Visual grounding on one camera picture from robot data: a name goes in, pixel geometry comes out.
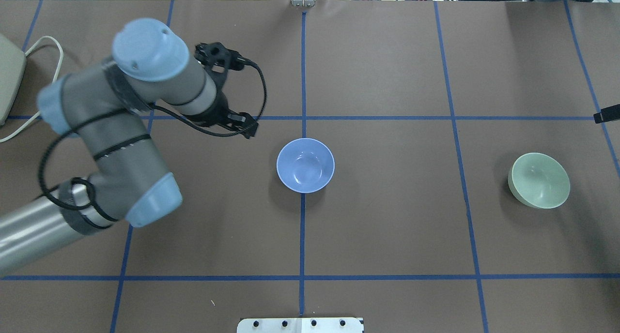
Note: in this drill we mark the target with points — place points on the cream toaster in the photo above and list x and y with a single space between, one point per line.
12 67

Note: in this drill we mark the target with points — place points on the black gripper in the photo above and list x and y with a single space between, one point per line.
214 113

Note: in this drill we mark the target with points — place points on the blue bowl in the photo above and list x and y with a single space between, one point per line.
305 165

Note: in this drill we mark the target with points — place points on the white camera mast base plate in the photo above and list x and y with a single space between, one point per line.
301 325

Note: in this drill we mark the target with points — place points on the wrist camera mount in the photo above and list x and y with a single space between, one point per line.
217 61
607 114

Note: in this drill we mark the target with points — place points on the green bowl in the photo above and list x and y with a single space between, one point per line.
539 181

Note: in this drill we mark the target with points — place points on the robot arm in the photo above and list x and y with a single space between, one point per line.
150 68

